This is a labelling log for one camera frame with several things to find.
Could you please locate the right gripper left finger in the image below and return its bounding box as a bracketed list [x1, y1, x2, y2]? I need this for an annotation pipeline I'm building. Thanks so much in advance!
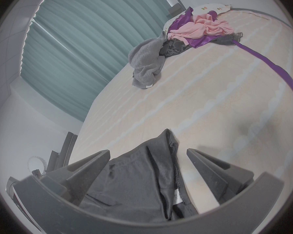
[40, 150, 111, 202]

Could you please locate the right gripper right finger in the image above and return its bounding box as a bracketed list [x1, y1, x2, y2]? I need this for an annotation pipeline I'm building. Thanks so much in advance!
[186, 148, 255, 202]

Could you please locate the black T-shirt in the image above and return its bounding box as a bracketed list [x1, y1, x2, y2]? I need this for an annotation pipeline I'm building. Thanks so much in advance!
[79, 129, 199, 224]

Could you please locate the pile of clothes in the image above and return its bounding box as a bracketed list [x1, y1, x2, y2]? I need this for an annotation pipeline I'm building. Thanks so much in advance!
[159, 6, 293, 108]

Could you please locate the bed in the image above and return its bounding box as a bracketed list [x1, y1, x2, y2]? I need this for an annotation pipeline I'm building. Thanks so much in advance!
[70, 0, 293, 215]

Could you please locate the black chest of drawers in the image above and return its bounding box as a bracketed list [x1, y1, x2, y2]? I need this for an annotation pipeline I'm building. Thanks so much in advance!
[59, 131, 78, 170]

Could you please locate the black dressing table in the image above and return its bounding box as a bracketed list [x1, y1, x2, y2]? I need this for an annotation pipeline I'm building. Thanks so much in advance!
[46, 150, 60, 174]

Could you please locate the round white-framed mirror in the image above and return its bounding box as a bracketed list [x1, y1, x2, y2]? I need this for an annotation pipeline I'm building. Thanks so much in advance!
[27, 156, 47, 175]

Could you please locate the blue-green curtain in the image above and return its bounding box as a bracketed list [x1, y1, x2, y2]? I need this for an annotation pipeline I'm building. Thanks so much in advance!
[32, 0, 172, 82]
[20, 21, 124, 122]

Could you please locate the grey garment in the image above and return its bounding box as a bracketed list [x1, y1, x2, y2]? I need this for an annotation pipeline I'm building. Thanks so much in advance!
[128, 31, 167, 90]

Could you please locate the white printed pillow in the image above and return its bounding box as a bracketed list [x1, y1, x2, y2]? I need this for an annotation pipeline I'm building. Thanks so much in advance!
[162, 4, 232, 32]

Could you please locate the grey bedside table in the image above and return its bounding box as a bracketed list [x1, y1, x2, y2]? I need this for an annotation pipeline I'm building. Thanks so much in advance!
[168, 3, 181, 15]

